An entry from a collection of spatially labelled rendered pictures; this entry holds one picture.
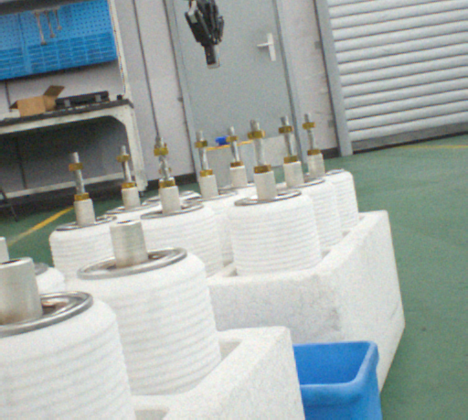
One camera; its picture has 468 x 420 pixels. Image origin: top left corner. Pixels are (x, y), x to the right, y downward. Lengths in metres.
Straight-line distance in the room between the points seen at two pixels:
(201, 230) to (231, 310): 0.11
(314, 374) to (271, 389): 0.20
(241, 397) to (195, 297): 0.07
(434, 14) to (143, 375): 6.17
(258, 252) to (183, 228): 0.09
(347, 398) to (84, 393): 0.27
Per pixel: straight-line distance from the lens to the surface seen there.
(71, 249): 0.82
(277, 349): 0.50
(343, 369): 0.67
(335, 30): 6.22
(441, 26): 6.51
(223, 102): 6.05
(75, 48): 6.01
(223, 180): 1.18
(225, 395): 0.41
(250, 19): 6.16
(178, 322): 0.44
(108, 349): 0.36
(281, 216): 0.71
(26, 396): 0.34
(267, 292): 0.70
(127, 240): 0.46
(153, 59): 6.08
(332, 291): 0.68
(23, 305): 0.37
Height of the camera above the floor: 0.32
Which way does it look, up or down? 4 degrees down
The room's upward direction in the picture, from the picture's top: 10 degrees counter-clockwise
